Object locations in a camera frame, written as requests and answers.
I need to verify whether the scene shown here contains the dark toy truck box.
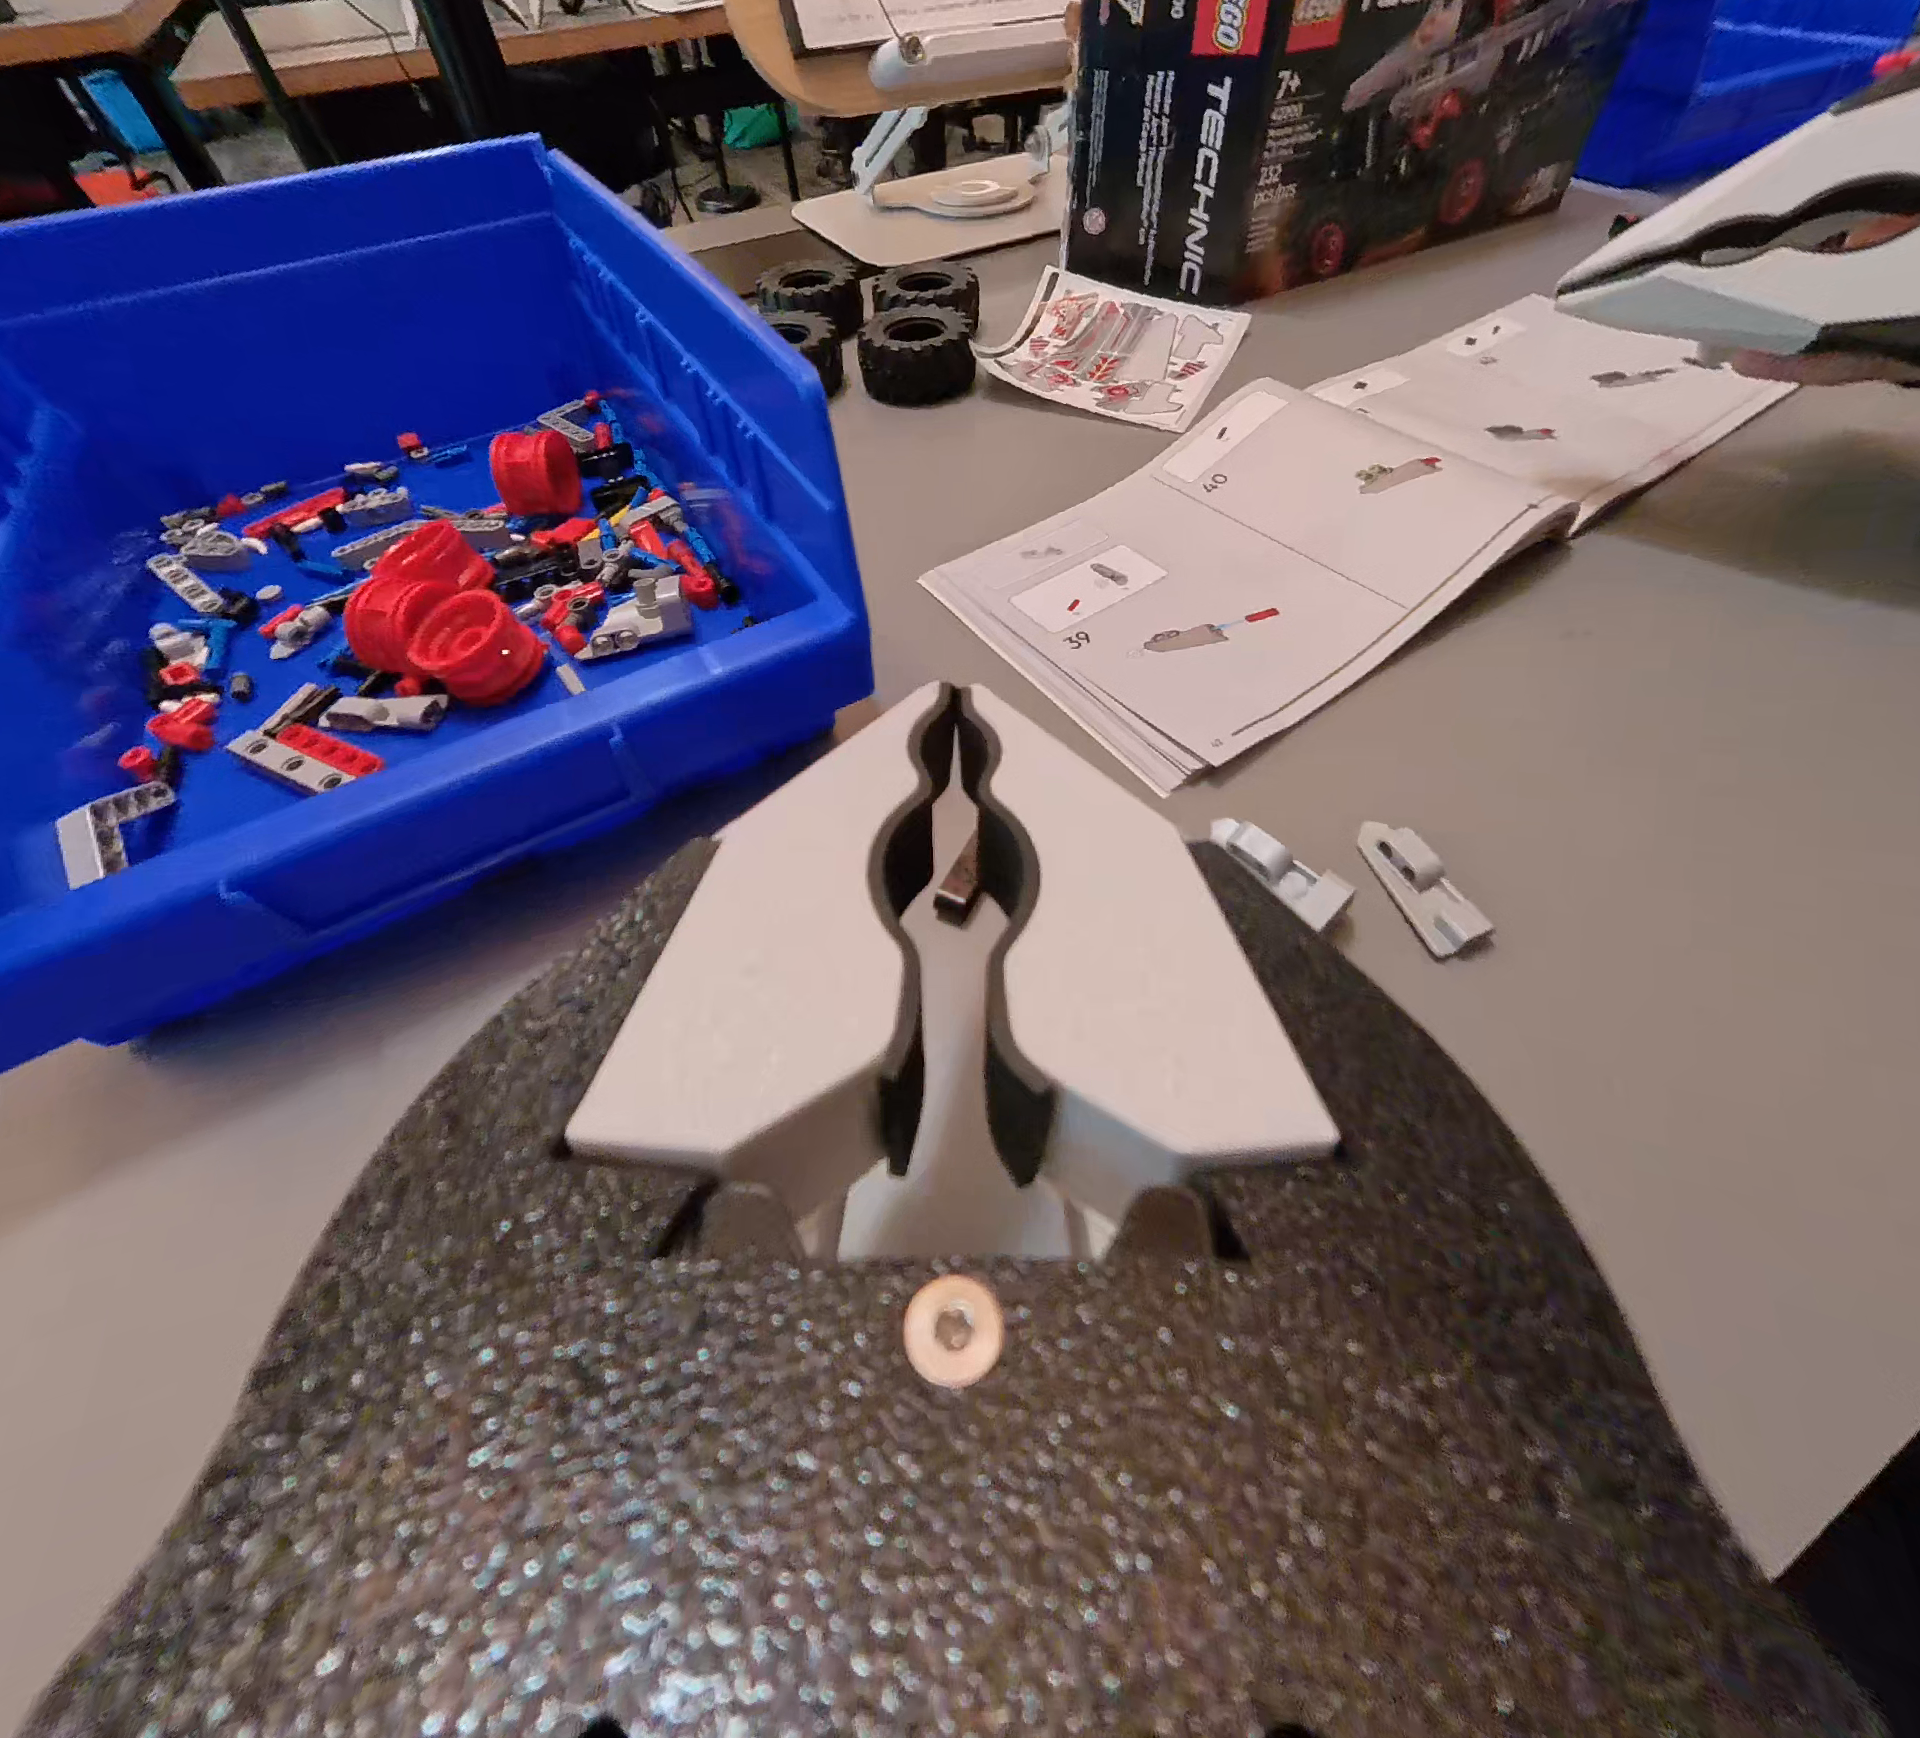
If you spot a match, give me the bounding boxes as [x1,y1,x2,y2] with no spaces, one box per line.
[1061,0,1705,309]

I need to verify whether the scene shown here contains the grey desk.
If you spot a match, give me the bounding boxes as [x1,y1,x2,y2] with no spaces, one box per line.
[0,168,1920,1582]

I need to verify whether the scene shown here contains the sticker sheet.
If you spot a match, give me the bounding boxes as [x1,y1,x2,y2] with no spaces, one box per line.
[975,265,1250,431]

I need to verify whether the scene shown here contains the blue plastic storage bin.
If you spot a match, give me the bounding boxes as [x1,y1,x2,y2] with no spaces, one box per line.
[0,131,875,1073]
[1574,0,1920,191]

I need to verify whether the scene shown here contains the wooden table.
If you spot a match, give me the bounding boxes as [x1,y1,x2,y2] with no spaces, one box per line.
[0,0,201,71]
[168,0,740,115]

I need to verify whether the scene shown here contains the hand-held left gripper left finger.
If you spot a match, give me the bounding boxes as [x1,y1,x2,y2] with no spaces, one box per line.
[564,683,965,1264]

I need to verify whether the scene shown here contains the black toy tyre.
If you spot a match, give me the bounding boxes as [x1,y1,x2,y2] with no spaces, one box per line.
[870,261,981,333]
[770,311,846,398]
[857,305,981,408]
[757,257,866,337]

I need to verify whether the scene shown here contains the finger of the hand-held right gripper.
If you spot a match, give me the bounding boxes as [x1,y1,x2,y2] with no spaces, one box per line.
[1557,89,1920,288]
[1554,244,1920,359]

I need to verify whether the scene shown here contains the white board stand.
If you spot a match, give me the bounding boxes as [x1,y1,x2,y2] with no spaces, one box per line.
[791,26,1085,267]

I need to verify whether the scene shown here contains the red toy wheel hub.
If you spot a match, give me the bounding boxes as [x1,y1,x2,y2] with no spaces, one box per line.
[342,567,452,683]
[373,518,495,601]
[489,426,582,518]
[401,589,546,710]

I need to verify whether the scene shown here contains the light grey panel piece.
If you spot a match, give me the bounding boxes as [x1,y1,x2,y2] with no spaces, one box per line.
[1206,814,1356,934]
[1356,820,1495,961]

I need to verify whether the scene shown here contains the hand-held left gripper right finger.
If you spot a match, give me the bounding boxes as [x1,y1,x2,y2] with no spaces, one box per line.
[965,685,1345,1248]

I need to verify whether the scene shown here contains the open instruction booklet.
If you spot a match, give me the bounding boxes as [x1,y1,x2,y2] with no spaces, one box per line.
[919,297,1801,797]

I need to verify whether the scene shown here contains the pile of small building parts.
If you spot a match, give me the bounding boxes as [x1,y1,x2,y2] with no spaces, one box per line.
[55,390,745,890]

